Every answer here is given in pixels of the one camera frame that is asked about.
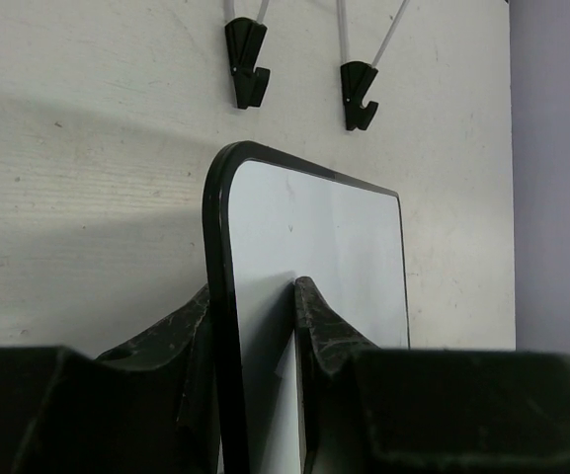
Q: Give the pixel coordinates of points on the black wire whiteboard stand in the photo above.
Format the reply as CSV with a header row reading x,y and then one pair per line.
x,y
244,38

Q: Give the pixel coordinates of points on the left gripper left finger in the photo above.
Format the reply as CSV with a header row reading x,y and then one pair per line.
x,y
147,405

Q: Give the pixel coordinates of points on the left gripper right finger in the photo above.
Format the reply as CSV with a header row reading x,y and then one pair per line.
x,y
366,409

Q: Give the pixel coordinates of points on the white whiteboard black frame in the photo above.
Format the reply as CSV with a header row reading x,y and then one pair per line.
x,y
270,218

